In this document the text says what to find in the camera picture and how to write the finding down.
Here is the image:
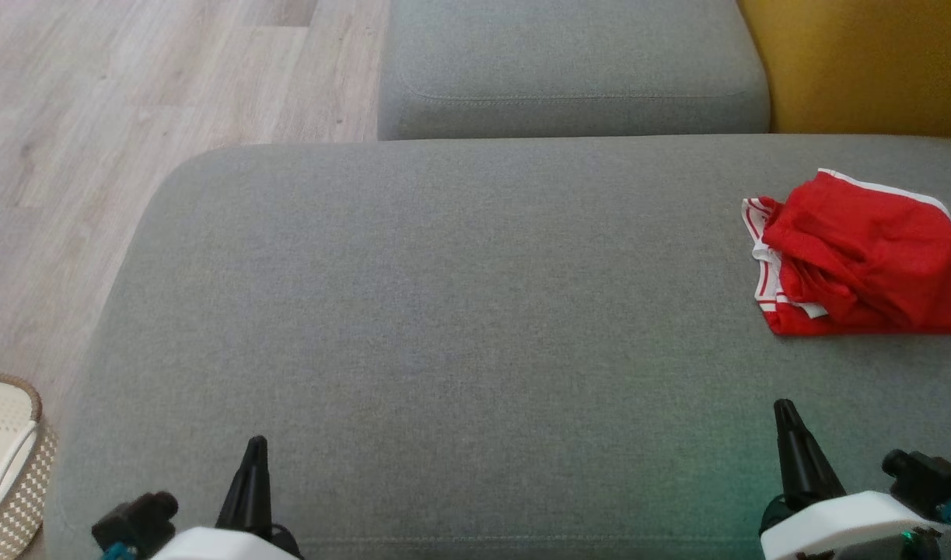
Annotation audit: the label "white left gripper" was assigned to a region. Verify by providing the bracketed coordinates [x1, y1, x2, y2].
[152, 436, 301, 560]

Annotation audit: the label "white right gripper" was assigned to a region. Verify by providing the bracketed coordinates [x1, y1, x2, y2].
[759, 399, 950, 560]

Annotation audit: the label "red basketball jersey number 23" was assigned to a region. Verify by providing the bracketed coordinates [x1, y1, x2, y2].
[742, 196, 951, 337]

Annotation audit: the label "red basketball shorts white stripes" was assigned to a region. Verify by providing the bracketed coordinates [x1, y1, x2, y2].
[761, 169, 951, 327]

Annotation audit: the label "cream laundry basket brown rim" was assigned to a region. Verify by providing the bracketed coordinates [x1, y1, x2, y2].
[0, 370, 58, 560]

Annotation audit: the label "large grey sofa chaise cushion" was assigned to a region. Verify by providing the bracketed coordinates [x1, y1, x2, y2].
[44, 134, 951, 560]

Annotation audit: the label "long yellow sofa back cushion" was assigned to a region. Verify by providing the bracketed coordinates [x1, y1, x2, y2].
[736, 0, 951, 139]

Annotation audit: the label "grey sofa seat cushion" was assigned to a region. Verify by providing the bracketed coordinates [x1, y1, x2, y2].
[376, 0, 771, 141]

